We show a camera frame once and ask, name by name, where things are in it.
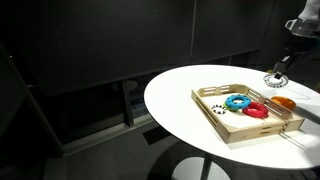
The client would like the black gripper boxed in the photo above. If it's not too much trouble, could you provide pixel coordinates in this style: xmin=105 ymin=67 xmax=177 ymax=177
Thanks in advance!
xmin=273 ymin=34 xmax=318 ymax=80

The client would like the clear plastic ring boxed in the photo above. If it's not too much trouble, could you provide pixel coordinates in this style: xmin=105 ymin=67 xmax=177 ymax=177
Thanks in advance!
xmin=262 ymin=73 xmax=290 ymax=89

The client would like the wooden tray with slots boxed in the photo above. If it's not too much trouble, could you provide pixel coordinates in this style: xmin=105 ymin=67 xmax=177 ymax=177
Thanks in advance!
xmin=190 ymin=83 xmax=305 ymax=145

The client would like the orange rubber ring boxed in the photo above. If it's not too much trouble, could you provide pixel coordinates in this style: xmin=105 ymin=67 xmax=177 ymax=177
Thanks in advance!
xmin=270 ymin=95 xmax=297 ymax=111

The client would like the red rubber ring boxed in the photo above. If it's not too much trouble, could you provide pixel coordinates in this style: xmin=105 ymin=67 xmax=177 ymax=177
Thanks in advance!
xmin=241 ymin=101 xmax=270 ymax=119

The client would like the blue ring with dark dots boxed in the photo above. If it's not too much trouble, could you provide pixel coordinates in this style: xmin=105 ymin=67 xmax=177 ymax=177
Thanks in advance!
xmin=224 ymin=94 xmax=252 ymax=110

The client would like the green rubber ring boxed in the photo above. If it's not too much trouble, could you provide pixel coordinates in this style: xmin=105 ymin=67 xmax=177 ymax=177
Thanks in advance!
xmin=223 ymin=102 xmax=240 ymax=113

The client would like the black and white striped ring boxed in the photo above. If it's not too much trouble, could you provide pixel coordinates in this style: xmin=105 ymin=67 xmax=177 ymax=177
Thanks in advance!
xmin=210 ymin=104 xmax=227 ymax=115

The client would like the white table pedestal base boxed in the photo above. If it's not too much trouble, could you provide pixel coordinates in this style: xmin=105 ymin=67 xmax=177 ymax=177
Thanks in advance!
xmin=171 ymin=153 xmax=232 ymax=180

